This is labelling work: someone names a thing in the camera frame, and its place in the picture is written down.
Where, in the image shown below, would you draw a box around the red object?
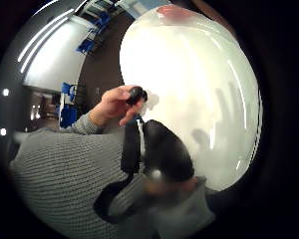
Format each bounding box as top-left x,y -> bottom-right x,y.
154,4 -> 194,26

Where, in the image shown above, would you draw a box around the blue chair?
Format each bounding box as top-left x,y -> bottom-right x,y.
59,103 -> 79,129
75,38 -> 97,56
60,82 -> 78,104

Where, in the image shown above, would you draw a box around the the person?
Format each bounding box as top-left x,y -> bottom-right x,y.
8,113 -> 157,239

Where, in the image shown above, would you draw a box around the ceiling light strips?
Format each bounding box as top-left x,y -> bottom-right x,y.
17,7 -> 76,75

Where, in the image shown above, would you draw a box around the small black round object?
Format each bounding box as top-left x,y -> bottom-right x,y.
126,86 -> 149,108

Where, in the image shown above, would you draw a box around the black glove strap loop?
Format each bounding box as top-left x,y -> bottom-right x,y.
92,113 -> 148,225

